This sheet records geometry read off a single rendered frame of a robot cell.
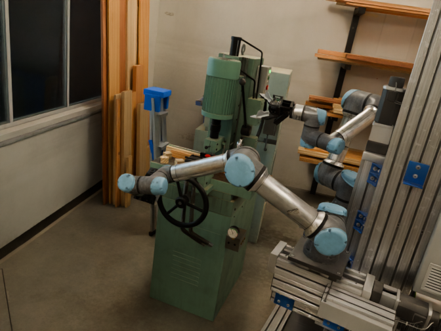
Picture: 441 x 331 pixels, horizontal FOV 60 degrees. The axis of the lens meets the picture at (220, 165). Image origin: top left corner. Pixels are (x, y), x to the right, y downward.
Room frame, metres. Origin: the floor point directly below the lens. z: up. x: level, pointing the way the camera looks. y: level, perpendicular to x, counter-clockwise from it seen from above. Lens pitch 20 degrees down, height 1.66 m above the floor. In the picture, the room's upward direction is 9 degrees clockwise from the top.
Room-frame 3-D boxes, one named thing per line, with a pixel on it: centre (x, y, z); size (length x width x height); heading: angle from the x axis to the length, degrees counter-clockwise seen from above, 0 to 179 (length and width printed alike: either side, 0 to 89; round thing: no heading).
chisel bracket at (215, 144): (2.09, 0.05, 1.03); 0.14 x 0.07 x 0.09; 162
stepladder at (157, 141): (2.82, 0.49, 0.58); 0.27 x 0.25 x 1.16; 78
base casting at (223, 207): (2.19, 0.02, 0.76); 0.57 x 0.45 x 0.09; 162
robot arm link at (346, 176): (1.89, -0.68, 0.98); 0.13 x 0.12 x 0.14; 41
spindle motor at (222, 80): (2.07, 0.06, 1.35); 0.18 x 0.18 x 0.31
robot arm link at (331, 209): (1.42, -0.48, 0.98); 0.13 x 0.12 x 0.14; 169
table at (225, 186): (1.97, 0.09, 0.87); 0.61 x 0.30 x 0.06; 72
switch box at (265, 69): (2.33, -0.17, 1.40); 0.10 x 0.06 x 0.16; 162
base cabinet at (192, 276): (2.19, 0.03, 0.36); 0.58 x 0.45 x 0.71; 162
